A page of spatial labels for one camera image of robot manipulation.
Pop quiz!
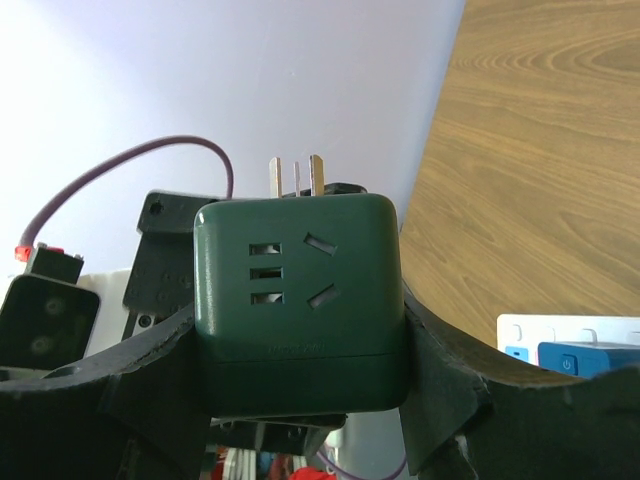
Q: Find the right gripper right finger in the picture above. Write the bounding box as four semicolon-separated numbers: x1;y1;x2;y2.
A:
400;292;639;479

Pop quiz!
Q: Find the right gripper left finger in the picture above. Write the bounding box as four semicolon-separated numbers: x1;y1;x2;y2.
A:
1;307;210;479

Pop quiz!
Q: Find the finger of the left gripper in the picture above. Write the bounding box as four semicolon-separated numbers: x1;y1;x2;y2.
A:
209;414;347;453
324;182;367;195

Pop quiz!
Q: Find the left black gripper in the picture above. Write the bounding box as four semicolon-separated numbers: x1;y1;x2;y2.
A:
122;191;217;340

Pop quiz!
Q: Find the white multicolour power strip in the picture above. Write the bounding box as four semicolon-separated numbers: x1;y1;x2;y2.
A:
496;314;639;365

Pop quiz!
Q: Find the dark green cube adapter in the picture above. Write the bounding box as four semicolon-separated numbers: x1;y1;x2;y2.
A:
193;155;409;418

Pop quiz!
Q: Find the blue cube plug adapter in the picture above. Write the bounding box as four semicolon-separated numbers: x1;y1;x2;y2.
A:
537;342;639;379

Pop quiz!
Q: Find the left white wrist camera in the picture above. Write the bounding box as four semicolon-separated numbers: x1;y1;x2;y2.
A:
1;245;130;371

